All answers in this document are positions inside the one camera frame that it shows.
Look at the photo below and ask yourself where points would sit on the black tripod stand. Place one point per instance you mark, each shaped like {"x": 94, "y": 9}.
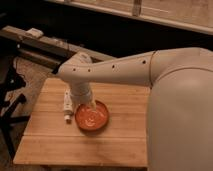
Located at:
{"x": 10, "y": 80}

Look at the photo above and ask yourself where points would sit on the long grey metal rail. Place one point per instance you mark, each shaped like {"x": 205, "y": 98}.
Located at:
{"x": 51, "y": 45}

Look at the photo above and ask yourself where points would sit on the orange ceramic bowl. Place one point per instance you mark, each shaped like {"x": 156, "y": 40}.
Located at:
{"x": 90, "y": 119}

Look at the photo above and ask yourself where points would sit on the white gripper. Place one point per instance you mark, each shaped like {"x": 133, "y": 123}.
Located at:
{"x": 81, "y": 93}

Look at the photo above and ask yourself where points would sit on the small white box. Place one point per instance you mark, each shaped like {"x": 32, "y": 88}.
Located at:
{"x": 34, "y": 33}

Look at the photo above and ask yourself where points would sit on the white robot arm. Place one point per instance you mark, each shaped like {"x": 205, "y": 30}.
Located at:
{"x": 179, "y": 122}

